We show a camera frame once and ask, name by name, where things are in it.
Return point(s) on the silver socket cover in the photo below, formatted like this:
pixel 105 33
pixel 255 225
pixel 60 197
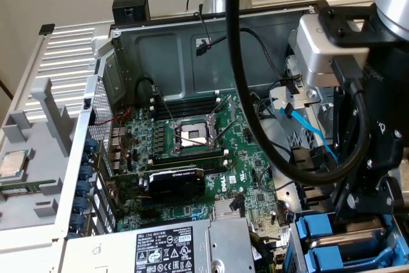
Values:
pixel 230 106

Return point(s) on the CPU socket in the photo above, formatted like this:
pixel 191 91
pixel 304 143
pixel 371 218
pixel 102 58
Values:
pixel 191 132

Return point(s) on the black RAM slot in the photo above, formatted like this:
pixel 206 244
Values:
pixel 191 105
pixel 191 110
pixel 191 101
pixel 191 155
pixel 191 159
pixel 191 114
pixel 191 152

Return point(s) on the silver chipset heatsink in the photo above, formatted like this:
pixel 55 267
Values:
pixel 222 209

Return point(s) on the grey parts rack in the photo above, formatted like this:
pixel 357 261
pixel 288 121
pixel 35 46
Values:
pixel 38 164

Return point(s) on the silver CPU chip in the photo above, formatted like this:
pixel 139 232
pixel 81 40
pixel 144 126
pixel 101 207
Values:
pixel 11 164

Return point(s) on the black box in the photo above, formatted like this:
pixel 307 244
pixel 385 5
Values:
pixel 131 7

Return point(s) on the grey metal drive cage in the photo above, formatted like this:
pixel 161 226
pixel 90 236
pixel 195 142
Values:
pixel 306 97

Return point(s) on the black plastic shroud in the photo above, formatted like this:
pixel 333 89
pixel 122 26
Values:
pixel 302 154

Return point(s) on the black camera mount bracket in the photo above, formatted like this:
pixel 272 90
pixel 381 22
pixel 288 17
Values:
pixel 358 43

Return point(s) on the blue drive caddy in bay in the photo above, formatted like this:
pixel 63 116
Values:
pixel 295 254

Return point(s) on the black graphics card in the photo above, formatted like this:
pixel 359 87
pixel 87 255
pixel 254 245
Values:
pixel 175 186

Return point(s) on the grey power supply unit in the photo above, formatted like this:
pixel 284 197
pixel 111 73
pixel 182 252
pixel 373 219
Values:
pixel 159 247

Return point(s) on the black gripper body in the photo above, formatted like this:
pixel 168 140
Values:
pixel 390 100

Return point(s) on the green RAM stick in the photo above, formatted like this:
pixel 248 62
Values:
pixel 19 188
pixel 191 165

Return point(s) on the thin silver locking lever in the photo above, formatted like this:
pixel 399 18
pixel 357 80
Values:
pixel 193 141
pixel 225 129

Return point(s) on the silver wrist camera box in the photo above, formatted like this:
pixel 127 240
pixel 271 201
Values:
pixel 319 49

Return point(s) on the thin silver rod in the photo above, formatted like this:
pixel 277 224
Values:
pixel 166 110

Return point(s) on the open grey PC case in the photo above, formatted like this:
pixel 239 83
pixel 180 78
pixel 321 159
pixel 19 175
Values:
pixel 179 62

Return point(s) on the green Dell motherboard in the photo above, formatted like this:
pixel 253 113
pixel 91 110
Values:
pixel 243 170

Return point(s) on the dark blue card latch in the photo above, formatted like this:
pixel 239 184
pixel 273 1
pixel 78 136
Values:
pixel 87 158
pixel 85 173
pixel 83 189
pixel 91 144
pixel 77 222
pixel 81 206

